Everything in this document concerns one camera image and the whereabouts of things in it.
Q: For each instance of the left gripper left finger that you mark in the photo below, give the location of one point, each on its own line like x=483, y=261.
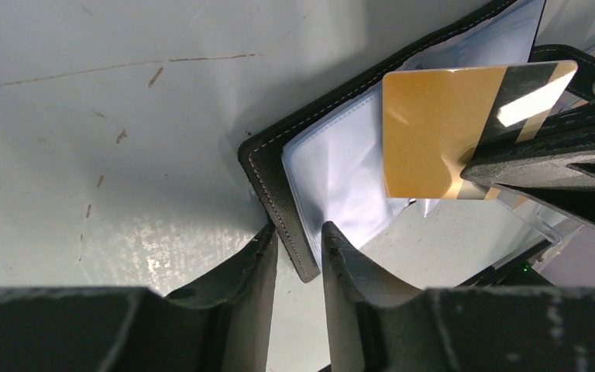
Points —
x=218, y=322

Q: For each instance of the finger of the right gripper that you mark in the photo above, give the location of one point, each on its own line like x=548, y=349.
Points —
x=556, y=169

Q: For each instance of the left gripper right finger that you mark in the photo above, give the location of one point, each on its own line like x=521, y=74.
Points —
x=377, y=322

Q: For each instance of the black card holder wallet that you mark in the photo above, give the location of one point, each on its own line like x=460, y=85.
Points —
x=324, y=161

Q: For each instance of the clear plastic card tray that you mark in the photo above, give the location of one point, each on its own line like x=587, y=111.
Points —
x=548, y=223

